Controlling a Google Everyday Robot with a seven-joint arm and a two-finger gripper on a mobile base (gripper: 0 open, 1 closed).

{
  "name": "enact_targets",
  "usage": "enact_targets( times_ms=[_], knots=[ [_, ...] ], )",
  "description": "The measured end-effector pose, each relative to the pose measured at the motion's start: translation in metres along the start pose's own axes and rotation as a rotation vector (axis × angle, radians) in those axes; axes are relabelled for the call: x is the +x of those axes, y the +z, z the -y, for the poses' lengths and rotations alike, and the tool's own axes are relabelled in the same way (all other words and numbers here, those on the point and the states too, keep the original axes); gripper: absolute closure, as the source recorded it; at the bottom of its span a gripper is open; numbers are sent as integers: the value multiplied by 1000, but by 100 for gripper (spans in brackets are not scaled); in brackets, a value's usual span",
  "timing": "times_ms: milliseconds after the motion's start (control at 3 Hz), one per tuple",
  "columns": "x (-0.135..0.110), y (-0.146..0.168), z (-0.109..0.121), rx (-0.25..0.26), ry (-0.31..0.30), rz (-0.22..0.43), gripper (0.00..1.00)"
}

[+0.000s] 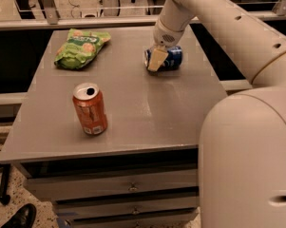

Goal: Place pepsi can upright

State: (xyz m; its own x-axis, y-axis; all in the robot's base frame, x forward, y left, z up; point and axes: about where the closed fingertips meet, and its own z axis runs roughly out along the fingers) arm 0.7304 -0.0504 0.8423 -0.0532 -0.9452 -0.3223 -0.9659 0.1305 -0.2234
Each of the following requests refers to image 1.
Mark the green chip bag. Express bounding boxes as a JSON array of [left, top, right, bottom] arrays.
[[54, 28, 111, 70]]

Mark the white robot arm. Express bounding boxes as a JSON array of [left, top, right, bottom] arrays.
[[150, 0, 286, 228]]

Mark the orange soda can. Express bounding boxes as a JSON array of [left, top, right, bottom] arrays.
[[72, 83, 107, 135]]

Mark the grey drawer cabinet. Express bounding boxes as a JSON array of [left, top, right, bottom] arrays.
[[0, 27, 226, 228]]

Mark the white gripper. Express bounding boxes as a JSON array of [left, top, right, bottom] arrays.
[[147, 20, 183, 72]]

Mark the blue pepsi can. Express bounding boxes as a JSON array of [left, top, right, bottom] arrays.
[[144, 46, 182, 72]]

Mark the black leather shoe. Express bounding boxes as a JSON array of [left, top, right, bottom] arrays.
[[1, 203, 36, 228]]

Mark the black stand leg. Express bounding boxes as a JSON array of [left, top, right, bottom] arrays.
[[0, 163, 10, 205]]

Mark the metal guard rail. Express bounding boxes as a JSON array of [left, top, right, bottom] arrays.
[[0, 0, 286, 32]]

